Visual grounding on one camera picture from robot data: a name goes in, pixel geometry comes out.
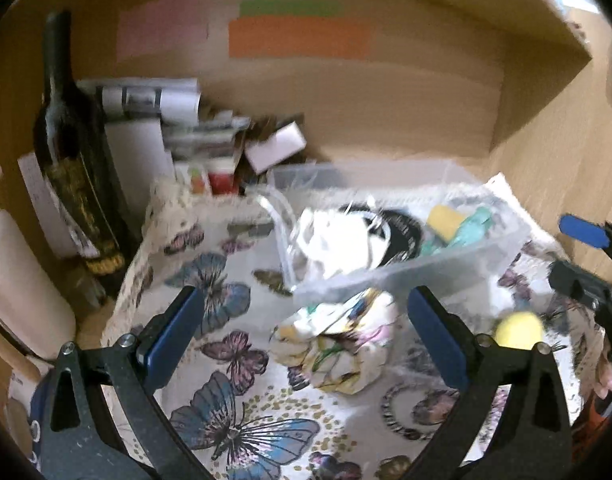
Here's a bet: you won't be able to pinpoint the rolled printed papers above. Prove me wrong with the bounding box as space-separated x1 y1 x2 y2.
78 77 252 161

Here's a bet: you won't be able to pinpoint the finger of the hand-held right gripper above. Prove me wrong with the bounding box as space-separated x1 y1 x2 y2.
548 259 612 323
559 214 612 253

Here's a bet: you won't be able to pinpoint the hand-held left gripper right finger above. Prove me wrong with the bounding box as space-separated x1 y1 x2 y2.
407 285 573 480

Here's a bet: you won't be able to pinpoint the yellow foam ball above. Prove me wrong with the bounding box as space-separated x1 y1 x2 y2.
494 311 545 349

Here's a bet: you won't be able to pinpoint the butterfly printed cloth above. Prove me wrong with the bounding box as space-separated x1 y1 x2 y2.
100 172 607 480

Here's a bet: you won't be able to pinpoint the dark wine bottle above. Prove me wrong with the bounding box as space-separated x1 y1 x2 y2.
32 10 139 277

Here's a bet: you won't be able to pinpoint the clear plastic bin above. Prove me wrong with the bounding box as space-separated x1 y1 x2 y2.
266 160 533 311

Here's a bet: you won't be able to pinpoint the black and white cloth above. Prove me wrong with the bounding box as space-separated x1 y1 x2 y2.
338 202 433 268

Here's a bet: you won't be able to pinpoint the white crumpled cloth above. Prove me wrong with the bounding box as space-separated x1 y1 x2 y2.
291 207 382 283

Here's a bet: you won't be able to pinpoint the red and white small container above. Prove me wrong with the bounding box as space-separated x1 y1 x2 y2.
207 157 239 196

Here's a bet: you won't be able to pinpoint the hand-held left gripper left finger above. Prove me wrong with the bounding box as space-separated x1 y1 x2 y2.
40 285 213 480

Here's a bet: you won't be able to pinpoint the colourful floral printed cloth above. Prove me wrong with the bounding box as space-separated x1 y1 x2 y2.
268 287 399 395

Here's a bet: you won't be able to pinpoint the yellow foam block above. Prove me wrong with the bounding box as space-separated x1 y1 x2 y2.
427 204 468 241

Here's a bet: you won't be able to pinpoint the person's right hand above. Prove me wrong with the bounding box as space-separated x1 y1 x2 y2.
593 359 612 401

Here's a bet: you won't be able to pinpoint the orange paper sheet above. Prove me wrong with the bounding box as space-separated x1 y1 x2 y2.
228 16 373 60

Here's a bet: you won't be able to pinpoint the white small box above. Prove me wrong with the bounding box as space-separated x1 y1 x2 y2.
244 122 307 173

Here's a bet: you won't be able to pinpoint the green paper strip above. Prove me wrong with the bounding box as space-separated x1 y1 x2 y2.
238 0 344 18

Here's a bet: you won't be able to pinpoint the pink paper sheet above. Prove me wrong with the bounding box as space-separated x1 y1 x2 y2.
116 0 210 63

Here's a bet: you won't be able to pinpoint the white cylinder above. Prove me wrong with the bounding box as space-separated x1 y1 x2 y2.
0 209 78 361

